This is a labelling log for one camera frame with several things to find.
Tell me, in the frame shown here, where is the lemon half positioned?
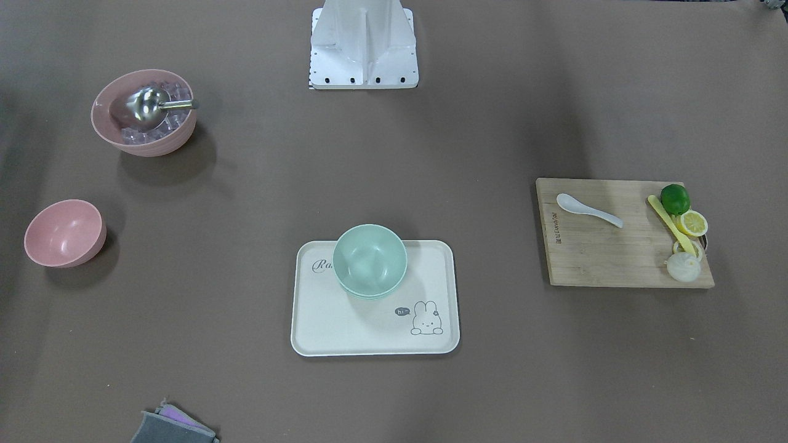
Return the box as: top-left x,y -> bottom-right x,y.
673,210 -> 709,237

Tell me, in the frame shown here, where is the bamboo cutting board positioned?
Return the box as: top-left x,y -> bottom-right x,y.
536,178 -> 715,289

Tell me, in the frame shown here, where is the cream bunny tray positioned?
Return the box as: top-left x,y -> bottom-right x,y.
291,239 -> 460,357

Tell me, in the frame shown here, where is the small pink bowl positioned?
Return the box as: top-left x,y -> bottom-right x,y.
23,199 -> 107,268

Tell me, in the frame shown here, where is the green bowl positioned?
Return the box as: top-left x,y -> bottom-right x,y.
332,224 -> 408,300

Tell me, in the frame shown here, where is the yellow plastic knife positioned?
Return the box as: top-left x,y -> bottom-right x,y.
647,194 -> 700,258

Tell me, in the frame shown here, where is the purple cloth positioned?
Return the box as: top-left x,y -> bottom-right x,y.
155,399 -> 220,442

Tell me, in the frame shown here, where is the metal ice scoop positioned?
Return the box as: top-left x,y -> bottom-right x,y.
121,86 -> 200,131

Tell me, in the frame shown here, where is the grey cloth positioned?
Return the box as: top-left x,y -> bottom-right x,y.
131,412 -> 219,442

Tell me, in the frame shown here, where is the green lime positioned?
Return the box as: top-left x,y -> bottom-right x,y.
659,184 -> 691,215

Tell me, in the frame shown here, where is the large pink ribbed bowl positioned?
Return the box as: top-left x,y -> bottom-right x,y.
90,68 -> 197,158

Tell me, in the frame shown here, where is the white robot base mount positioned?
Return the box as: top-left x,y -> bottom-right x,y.
308,1 -> 419,90

